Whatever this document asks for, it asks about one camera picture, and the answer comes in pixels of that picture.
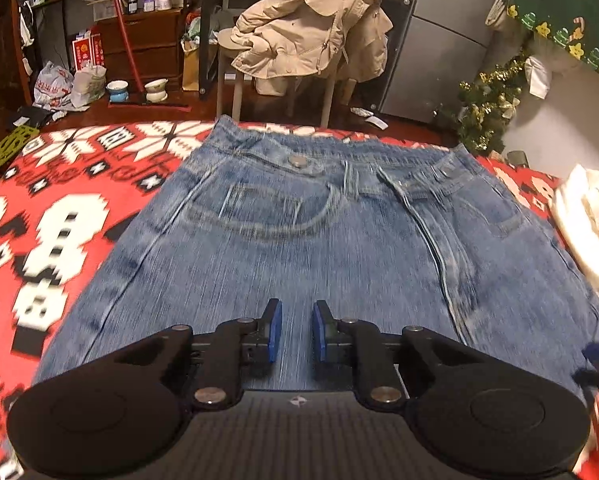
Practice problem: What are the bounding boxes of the blue denim jeans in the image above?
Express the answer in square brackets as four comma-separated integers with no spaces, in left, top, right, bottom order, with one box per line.
[36,118,599,390]

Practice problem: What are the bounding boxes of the cream striped knit sweater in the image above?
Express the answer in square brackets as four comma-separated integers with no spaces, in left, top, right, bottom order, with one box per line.
[550,165,599,295]

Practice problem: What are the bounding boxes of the red christmas pattern blanket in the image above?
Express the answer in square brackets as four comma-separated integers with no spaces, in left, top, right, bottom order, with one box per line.
[0,122,579,479]

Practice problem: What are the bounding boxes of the red broom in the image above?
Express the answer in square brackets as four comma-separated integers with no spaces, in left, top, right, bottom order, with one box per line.
[113,0,191,113]

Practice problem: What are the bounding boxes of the white ceramic cup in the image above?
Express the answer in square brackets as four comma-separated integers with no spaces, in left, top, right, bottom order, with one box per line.
[144,78,168,103]

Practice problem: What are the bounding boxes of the small christmas tree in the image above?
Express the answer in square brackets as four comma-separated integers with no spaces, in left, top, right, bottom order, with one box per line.
[436,51,527,155]

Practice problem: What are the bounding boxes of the blue white ceramic bowl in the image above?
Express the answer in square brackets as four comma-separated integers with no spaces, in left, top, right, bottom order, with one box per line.
[106,80,129,103]

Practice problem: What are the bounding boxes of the wooden chair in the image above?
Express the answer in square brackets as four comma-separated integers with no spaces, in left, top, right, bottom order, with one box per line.
[216,28,339,128]

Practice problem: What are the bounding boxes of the green patterned mat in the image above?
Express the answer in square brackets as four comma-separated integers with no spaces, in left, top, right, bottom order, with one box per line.
[0,125,39,168]

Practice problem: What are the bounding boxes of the grey refrigerator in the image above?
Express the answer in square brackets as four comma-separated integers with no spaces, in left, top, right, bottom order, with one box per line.
[379,0,495,122]

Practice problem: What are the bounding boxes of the white plastic bag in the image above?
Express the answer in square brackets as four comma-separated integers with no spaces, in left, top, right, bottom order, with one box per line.
[34,61,106,112]

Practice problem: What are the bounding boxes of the wooden drawer cabinet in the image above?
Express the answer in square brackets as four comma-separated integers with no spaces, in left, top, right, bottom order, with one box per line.
[97,9,184,91]

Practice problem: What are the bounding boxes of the beige jacket on chair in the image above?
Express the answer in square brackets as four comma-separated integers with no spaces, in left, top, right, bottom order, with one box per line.
[231,0,393,82]

